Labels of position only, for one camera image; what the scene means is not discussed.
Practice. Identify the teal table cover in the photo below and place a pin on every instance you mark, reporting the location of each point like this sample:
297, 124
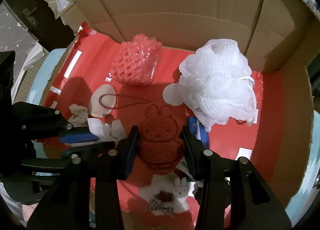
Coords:
44, 75

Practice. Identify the cardboard box red bottom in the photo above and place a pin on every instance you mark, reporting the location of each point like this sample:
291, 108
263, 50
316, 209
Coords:
278, 37

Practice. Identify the blue white cloth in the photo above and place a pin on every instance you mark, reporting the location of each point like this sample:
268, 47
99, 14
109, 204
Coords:
198, 130

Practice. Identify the red rabbit plush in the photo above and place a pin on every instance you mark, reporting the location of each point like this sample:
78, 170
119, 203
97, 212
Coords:
160, 147

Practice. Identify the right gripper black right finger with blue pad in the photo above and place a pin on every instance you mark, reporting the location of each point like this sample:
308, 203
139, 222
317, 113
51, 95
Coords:
231, 183

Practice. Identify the white sock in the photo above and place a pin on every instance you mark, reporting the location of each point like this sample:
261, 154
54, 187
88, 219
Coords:
113, 132

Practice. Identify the pink mesh sponge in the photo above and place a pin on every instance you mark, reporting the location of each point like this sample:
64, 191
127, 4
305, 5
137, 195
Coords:
136, 61

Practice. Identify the beige fluffy sock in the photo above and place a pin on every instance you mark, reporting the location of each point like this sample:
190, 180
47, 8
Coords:
79, 115

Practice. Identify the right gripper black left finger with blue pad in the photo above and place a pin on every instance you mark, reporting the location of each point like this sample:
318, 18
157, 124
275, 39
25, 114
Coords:
66, 203

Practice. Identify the dark wooden door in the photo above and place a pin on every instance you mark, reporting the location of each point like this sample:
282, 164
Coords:
43, 21

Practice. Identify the white fluffy rabbit scrunchie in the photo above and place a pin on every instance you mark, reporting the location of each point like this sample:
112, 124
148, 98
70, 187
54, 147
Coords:
166, 195

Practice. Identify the white mesh bath loofah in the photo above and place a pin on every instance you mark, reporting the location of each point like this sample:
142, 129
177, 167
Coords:
216, 84

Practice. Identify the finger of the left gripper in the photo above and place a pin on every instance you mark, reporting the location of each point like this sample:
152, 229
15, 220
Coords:
87, 151
78, 135

